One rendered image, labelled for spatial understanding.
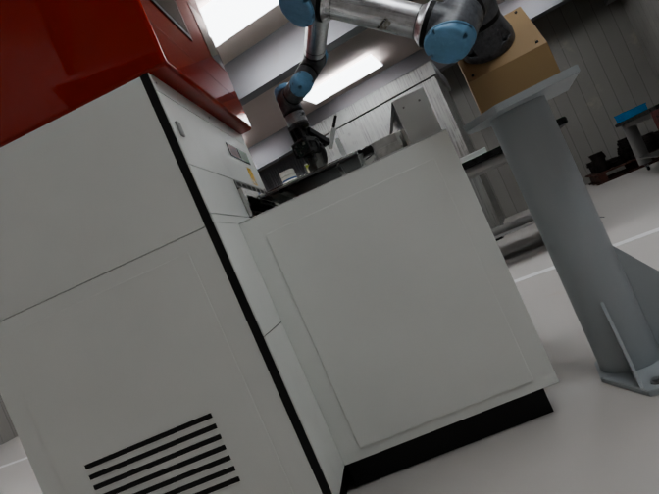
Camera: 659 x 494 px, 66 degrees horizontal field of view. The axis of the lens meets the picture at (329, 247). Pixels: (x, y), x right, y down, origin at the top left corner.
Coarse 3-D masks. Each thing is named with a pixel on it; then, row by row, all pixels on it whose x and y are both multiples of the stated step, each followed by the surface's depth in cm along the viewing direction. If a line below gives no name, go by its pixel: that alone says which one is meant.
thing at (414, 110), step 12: (408, 96) 142; (420, 96) 142; (396, 108) 143; (408, 108) 142; (420, 108) 142; (408, 120) 142; (420, 120) 142; (432, 120) 142; (408, 132) 142; (420, 132) 142; (432, 132) 142
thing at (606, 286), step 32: (512, 96) 131; (544, 96) 141; (480, 128) 152; (512, 128) 140; (544, 128) 137; (512, 160) 144; (544, 160) 137; (544, 192) 139; (576, 192) 137; (544, 224) 142; (576, 224) 137; (576, 256) 138; (608, 256) 137; (576, 288) 141; (608, 288) 137; (640, 288) 140; (608, 320) 135; (640, 320) 138; (608, 352) 140; (640, 352) 136; (640, 384) 126
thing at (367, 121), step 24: (432, 72) 582; (384, 96) 605; (432, 96) 588; (336, 120) 630; (360, 120) 622; (384, 120) 612; (456, 120) 609; (360, 144) 627; (456, 144) 587; (480, 192) 585
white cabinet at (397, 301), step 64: (320, 192) 140; (384, 192) 137; (448, 192) 136; (256, 256) 142; (320, 256) 140; (384, 256) 138; (448, 256) 136; (320, 320) 140; (384, 320) 138; (448, 320) 137; (512, 320) 135; (320, 384) 141; (384, 384) 139; (448, 384) 137; (512, 384) 135; (384, 448) 140; (448, 448) 141
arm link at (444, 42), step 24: (288, 0) 135; (312, 0) 134; (336, 0) 133; (360, 0) 131; (384, 0) 130; (432, 0) 127; (456, 0) 126; (360, 24) 135; (384, 24) 131; (408, 24) 129; (432, 24) 125; (456, 24) 123; (480, 24) 128; (432, 48) 128; (456, 48) 126
